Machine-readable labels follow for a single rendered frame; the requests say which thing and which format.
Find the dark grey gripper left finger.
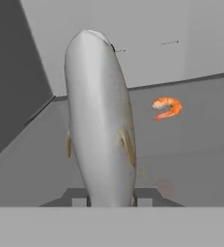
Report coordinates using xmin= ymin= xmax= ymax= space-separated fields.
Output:
xmin=40 ymin=187 xmax=93 ymax=207

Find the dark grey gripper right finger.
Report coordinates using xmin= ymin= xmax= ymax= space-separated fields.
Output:
xmin=131 ymin=187 xmax=184 ymax=207

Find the silver grey fish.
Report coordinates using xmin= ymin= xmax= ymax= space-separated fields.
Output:
xmin=64 ymin=28 xmax=138 ymax=207

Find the orange shrimp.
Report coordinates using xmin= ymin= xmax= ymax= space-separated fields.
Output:
xmin=152 ymin=96 xmax=183 ymax=123

